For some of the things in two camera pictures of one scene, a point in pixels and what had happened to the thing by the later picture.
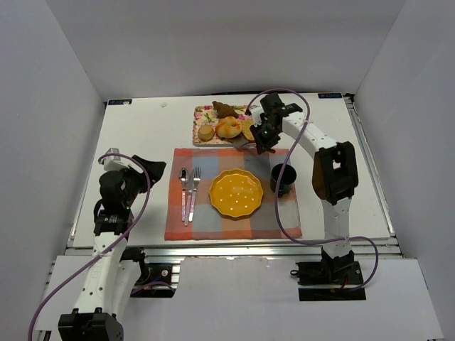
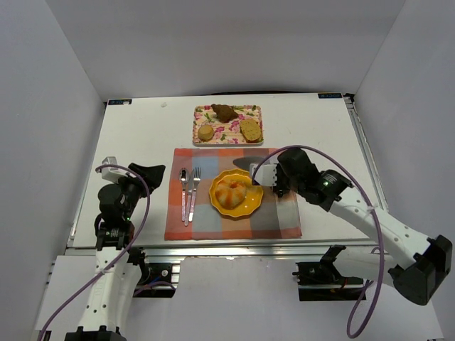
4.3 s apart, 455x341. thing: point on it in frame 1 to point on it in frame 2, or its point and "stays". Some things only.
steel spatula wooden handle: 242,141 to 245,162
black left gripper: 141,174 stays
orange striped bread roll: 228,127 to 230,193
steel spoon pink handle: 184,175 stays
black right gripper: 261,136 to 281,180
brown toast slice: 246,125 stays
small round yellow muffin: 205,133 stays
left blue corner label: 120,101 stays
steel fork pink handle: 196,178 stays
